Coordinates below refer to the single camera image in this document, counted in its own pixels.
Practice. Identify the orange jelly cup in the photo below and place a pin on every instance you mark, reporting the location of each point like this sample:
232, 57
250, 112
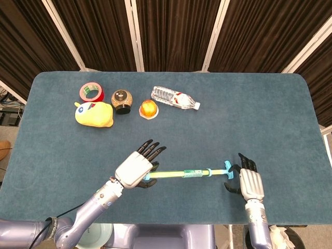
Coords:
148, 109

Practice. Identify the clear plastic water bottle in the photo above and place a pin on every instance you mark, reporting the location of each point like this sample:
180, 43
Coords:
171, 97

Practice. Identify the yellow plush toy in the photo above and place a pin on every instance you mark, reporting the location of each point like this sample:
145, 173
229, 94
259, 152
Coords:
98, 115

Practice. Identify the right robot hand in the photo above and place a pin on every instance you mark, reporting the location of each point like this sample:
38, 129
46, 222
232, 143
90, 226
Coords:
251, 184

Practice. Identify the dark brown curtain panel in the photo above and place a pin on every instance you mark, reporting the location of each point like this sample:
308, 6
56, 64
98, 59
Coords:
176, 31
96, 31
26, 39
267, 31
321, 85

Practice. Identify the black trash bin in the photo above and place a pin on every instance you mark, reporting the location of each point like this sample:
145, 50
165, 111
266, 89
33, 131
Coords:
298, 240

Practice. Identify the white table leg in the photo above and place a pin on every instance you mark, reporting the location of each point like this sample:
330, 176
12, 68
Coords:
230, 236

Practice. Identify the blue felt table mat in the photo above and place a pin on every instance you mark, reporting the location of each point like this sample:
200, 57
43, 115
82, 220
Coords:
181, 135

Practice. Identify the white metal frame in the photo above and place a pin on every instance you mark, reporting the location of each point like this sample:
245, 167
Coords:
327, 131

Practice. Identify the red tape roll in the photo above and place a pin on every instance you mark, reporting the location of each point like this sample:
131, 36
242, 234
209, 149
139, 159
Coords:
102, 96

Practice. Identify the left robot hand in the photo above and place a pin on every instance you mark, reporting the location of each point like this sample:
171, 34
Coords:
133, 169

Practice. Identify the white partition frame post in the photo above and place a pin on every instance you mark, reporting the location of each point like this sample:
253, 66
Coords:
135, 36
311, 46
65, 36
13, 93
215, 36

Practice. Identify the light blue bowl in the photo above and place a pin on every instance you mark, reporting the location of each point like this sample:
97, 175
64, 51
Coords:
101, 233

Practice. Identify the crumpled white paper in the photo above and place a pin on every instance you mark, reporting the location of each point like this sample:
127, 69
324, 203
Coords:
282, 236

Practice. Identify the lavender robot torso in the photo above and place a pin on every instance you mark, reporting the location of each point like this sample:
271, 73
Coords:
160, 236

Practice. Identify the black equipment box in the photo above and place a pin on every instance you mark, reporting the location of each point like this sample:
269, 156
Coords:
9, 118

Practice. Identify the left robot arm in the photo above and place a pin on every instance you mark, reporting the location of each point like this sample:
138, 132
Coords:
88, 207

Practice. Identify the dark round jar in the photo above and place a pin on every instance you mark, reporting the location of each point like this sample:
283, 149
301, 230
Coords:
122, 99

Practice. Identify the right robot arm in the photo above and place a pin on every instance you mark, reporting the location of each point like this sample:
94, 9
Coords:
258, 225

